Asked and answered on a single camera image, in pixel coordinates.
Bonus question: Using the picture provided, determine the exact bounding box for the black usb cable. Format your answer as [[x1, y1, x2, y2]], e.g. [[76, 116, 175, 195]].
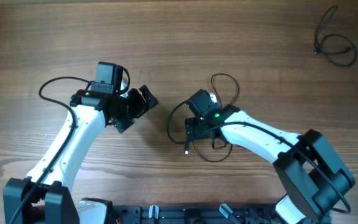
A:
[[183, 73, 241, 164]]

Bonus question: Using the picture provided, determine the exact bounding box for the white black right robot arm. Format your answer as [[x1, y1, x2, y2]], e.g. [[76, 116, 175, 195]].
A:
[[185, 90, 356, 223]]

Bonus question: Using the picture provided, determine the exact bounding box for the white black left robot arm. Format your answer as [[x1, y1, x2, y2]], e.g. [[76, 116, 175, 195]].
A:
[[3, 62, 158, 223]]

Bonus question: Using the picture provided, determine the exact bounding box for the black left camera cable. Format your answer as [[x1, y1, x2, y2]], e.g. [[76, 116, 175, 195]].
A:
[[7, 76, 93, 224]]

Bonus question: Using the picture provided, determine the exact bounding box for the black aluminium base frame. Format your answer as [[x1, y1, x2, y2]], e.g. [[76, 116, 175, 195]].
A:
[[114, 204, 285, 224]]

